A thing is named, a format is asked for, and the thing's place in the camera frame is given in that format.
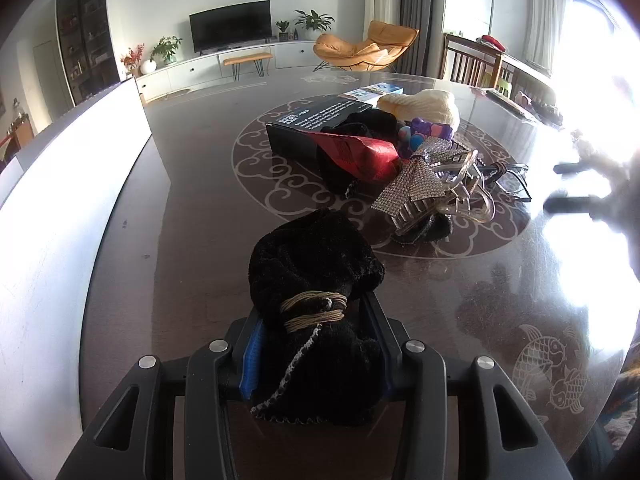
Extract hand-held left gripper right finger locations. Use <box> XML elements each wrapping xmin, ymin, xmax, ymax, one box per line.
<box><xmin>362</xmin><ymin>290</ymin><xmax>573</xmax><ymax>480</ymax></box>

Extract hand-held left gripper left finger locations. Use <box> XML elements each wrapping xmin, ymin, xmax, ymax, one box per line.
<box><xmin>57</xmin><ymin>305</ymin><xmax>266</xmax><ymax>480</ymax></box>

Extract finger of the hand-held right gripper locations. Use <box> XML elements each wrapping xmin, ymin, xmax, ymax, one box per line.
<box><xmin>554</xmin><ymin>161</ymin><xmax>601</xmax><ymax>176</ymax></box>
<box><xmin>544</xmin><ymin>196</ymin><xmax>608</xmax><ymax>215</ymax></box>

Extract black fluffy corded hair accessory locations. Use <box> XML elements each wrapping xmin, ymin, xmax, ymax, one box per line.
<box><xmin>248</xmin><ymin>208</ymin><xmax>387</xmax><ymax>427</ymax></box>

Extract black fluffy cloth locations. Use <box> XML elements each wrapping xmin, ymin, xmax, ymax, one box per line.
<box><xmin>317</xmin><ymin>110</ymin><xmax>401</xmax><ymax>196</ymax></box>

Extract blue and white cream box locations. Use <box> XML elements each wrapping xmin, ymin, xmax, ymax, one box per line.
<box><xmin>344</xmin><ymin>84</ymin><xmax>405</xmax><ymax>102</ymax></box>

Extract black cardboard box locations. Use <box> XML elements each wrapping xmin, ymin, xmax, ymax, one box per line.
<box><xmin>266</xmin><ymin>94</ymin><xmax>373</xmax><ymax>161</ymax></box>

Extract white storage box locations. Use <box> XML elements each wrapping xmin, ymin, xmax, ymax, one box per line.
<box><xmin>0</xmin><ymin>78</ymin><xmax>153</xmax><ymax>480</ymax></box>

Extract dark round patterned desktop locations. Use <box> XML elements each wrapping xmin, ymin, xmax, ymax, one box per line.
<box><xmin>80</xmin><ymin>71</ymin><xmax>640</xmax><ymax>480</ymax></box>

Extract black eyeglasses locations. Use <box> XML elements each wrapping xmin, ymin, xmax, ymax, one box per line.
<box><xmin>479</xmin><ymin>160</ymin><xmax>532</xmax><ymax>204</ymax></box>

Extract clear plastic hair claw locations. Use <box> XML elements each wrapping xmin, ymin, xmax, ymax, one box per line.
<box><xmin>390</xmin><ymin>150</ymin><xmax>496</xmax><ymax>233</ymax></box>

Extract small black fluffy scrunchie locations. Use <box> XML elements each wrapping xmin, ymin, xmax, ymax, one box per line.
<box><xmin>397</xmin><ymin>212</ymin><xmax>455</xmax><ymax>246</ymax></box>

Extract wooden chair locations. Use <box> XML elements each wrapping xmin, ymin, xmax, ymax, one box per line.
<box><xmin>444</xmin><ymin>34</ymin><xmax>505</xmax><ymax>87</ymax></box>

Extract rhinestone bow hair claw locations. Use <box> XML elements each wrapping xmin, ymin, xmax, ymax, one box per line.
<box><xmin>371</xmin><ymin>137</ymin><xmax>473</xmax><ymax>221</ymax></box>

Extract purple plastic toy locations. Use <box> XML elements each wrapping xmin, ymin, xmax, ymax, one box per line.
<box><xmin>397</xmin><ymin>117</ymin><xmax>455</xmax><ymax>158</ymax></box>

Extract white knit hat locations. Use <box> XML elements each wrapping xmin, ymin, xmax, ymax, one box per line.
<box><xmin>376</xmin><ymin>88</ymin><xmax>461</xmax><ymax>133</ymax></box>

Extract white sheer curtain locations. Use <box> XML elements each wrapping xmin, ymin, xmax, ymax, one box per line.
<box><xmin>522</xmin><ymin>0</ymin><xmax>563</xmax><ymax>68</ymax></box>

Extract red foil packet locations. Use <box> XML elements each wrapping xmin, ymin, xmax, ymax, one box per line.
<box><xmin>307</xmin><ymin>127</ymin><xmax>403</xmax><ymax>183</ymax></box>

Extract orange lounge chair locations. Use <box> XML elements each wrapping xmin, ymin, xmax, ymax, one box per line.
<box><xmin>313</xmin><ymin>21</ymin><xmax>420</xmax><ymax>73</ymax></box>

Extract white television cabinet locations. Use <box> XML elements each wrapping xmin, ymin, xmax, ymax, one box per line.
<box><xmin>135</xmin><ymin>40</ymin><xmax>321</xmax><ymax>93</ymax></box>

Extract large leafy potted plant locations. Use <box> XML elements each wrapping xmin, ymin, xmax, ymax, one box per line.
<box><xmin>294</xmin><ymin>9</ymin><xmax>335</xmax><ymax>41</ymax></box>

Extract orange-topped bench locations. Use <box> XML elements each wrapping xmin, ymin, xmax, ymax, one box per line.
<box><xmin>222</xmin><ymin>51</ymin><xmax>273</xmax><ymax>81</ymax></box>

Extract red flowers in white vase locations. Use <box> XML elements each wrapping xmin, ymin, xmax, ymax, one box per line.
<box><xmin>121</xmin><ymin>44</ymin><xmax>157</xmax><ymax>76</ymax></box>

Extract bushy green potted plant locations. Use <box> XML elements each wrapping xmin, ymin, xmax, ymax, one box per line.
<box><xmin>151</xmin><ymin>36</ymin><xmax>183</xmax><ymax>66</ymax></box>

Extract black television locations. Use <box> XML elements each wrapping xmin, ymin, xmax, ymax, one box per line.
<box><xmin>189</xmin><ymin>2</ymin><xmax>273</xmax><ymax>56</ymax></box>

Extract dark glass display cabinet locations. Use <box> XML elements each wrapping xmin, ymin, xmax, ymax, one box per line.
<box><xmin>56</xmin><ymin>0</ymin><xmax>121</xmax><ymax>108</ymax></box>

